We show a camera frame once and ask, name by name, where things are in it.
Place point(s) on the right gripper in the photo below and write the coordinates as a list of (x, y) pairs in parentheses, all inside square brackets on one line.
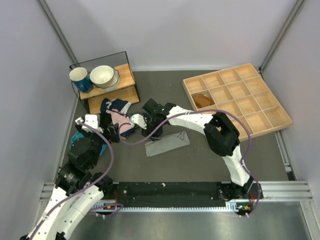
[(157, 135)]

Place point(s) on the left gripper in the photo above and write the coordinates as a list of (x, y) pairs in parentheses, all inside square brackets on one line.
[(114, 137)]

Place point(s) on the grey underwear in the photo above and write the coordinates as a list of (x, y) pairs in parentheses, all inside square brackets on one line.
[(167, 143)]

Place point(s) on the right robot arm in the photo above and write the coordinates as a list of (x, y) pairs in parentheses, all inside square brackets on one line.
[(221, 134)]

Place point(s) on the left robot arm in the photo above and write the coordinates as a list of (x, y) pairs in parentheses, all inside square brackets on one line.
[(76, 190)]

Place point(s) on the striped navy garment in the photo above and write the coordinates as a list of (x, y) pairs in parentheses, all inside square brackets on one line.
[(127, 131)]

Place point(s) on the pink garment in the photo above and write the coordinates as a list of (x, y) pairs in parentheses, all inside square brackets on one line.
[(121, 119)]

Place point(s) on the navy patterned garment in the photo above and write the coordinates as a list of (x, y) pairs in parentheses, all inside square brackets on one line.
[(119, 105)]

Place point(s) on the teal dotted plate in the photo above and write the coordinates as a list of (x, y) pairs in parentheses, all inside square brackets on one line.
[(78, 136)]

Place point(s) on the scalloped white plate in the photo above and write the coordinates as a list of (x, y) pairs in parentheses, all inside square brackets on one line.
[(115, 83)]

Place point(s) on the brown rolled garment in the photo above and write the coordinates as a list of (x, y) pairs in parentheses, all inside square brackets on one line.
[(202, 101)]

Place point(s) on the cream bowl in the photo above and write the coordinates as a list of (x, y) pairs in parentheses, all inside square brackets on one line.
[(103, 76)]

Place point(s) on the blue mug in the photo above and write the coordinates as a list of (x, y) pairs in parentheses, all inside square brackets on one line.
[(79, 76)]

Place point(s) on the wooden compartment tray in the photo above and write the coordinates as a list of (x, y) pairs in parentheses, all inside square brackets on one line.
[(241, 91)]

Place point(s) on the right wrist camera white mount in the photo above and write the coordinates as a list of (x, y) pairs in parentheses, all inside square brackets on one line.
[(139, 120)]

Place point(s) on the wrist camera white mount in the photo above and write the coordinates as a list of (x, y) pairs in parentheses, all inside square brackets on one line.
[(92, 120), (139, 120)]

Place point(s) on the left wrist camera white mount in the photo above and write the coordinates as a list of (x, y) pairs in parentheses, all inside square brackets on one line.
[(92, 120)]

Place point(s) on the black wire wooden shelf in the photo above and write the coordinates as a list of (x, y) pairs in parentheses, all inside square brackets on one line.
[(124, 88)]

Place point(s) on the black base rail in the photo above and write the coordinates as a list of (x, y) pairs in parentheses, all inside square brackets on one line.
[(173, 194)]

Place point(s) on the white cable duct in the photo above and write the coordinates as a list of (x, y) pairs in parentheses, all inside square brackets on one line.
[(160, 208)]

